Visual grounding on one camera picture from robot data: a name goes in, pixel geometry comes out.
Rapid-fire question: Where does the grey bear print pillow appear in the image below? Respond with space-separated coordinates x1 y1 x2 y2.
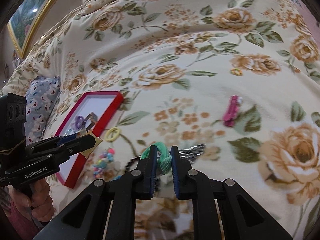
25 76 60 145

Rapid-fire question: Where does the purple hair tie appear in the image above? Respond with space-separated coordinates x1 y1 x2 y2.
71 115 86 131

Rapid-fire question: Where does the yellow hair ring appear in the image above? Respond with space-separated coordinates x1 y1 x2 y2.
104 126 123 142

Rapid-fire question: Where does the pink hair clip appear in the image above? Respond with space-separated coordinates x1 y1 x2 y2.
223 95 242 127

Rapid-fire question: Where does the colourful bead charm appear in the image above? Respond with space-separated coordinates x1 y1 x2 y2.
93 148 115 179

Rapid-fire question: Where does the gold rhinestone hair clip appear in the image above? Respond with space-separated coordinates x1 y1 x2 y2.
76 129 103 159

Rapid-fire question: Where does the gold framed painting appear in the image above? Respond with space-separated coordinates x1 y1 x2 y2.
7 0 56 57

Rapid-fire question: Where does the floral cream blanket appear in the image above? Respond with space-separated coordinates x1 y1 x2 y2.
1 0 319 239

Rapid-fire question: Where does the red white shallow box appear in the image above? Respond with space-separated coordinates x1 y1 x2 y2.
55 91 124 189

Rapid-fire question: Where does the left hand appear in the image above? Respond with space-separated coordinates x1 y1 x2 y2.
9 179 54 222

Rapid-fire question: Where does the green hair tie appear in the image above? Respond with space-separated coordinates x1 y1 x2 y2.
139 141 173 175

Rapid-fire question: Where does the black bead bracelet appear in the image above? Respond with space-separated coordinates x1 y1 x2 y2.
123 154 142 174

